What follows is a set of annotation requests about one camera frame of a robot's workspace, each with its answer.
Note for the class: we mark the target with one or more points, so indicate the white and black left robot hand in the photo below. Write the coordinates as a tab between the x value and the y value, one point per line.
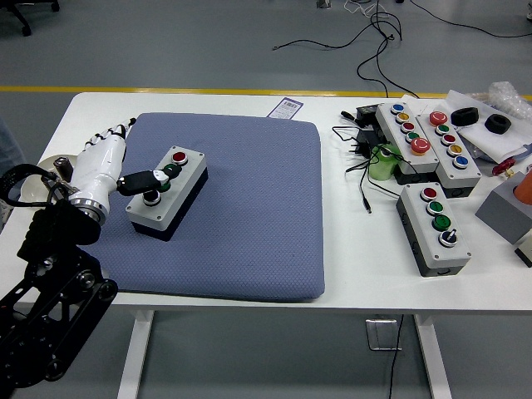
97	166

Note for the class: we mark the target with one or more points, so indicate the grey four-button control box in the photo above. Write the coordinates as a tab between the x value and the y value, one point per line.
415	216
193	167

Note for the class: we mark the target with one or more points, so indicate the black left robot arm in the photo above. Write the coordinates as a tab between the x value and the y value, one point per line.
50	299

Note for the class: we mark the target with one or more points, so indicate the grey five-button control box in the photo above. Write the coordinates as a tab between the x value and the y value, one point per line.
446	166
388	120

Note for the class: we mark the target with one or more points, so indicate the red mushroom button part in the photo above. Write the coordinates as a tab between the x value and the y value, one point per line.
503	167

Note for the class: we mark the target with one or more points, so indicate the brown and silver cylinder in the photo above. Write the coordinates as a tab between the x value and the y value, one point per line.
63	167

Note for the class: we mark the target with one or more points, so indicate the blue-grey padded mat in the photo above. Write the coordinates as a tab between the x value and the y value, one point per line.
249	208

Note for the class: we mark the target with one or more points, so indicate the black office chair base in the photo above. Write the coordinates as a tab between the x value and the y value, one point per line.
25	10

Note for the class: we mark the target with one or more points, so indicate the white table leg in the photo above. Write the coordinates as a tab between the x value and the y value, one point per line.
135	357
434	357

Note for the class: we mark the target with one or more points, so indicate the purple and white label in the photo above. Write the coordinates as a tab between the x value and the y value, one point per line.
287	107

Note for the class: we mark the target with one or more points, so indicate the black plug charger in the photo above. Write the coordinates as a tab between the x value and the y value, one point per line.
370	139

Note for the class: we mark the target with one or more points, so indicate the black power adapter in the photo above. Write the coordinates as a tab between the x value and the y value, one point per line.
367	114

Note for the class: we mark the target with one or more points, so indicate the green tape roll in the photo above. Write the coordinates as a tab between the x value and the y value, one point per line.
380	168

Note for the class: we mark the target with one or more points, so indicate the grey block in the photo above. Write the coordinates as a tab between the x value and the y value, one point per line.
498	212

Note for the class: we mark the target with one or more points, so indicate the clear bubble wrap bag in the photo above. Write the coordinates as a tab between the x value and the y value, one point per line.
505	97

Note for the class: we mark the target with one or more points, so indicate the orange cylinder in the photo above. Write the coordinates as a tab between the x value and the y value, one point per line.
525	189

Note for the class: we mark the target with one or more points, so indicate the beige and black box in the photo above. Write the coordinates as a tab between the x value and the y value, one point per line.
525	249

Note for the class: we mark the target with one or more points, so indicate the metal bracket under table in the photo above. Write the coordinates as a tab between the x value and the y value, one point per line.
374	336

